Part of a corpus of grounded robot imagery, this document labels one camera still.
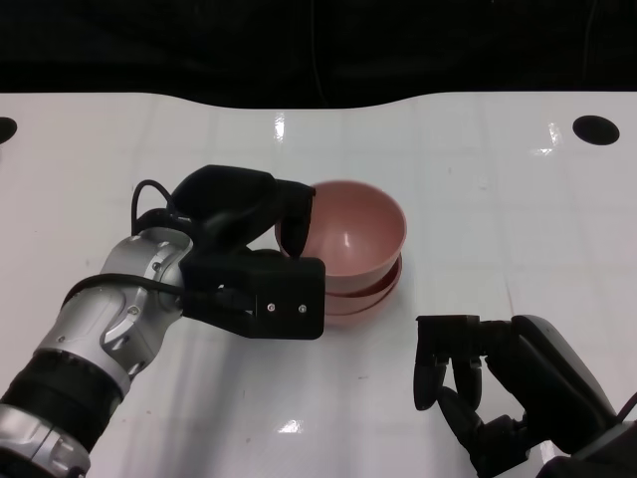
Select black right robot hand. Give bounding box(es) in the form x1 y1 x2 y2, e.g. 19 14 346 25
412 313 618 478

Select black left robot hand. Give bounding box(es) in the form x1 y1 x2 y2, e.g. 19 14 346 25
171 163 319 263

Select pink bowl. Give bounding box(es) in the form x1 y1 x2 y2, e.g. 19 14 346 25
275 179 408 280
322 278 402 329
322 258 403 300

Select black cloth backdrop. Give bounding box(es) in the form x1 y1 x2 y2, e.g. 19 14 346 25
0 0 637 110

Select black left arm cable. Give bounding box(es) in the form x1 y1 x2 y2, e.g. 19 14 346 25
131 179 250 310

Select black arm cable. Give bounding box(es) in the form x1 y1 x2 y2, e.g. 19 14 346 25
131 179 250 310
616 392 637 424

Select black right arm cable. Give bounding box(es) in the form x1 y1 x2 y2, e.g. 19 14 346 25
616 392 637 424

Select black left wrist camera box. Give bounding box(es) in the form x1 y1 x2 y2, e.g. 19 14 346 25
178 248 327 342

